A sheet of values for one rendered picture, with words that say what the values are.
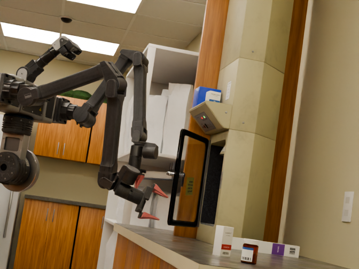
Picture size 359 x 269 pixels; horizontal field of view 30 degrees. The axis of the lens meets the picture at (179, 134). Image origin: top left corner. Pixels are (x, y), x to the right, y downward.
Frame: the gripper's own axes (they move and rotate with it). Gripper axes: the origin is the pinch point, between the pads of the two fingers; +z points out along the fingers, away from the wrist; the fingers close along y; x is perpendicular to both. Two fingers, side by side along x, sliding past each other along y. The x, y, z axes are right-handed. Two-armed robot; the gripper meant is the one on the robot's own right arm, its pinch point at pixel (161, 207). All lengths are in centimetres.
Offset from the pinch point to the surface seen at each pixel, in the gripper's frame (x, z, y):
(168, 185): 212, 41, 66
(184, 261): -86, -6, -30
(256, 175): -4.2, 31.2, 27.8
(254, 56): -16, 10, 71
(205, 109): -4.9, 0.9, 44.3
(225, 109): -11.0, 7.5, 45.7
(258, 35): -17, 8, 79
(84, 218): 494, 21, 67
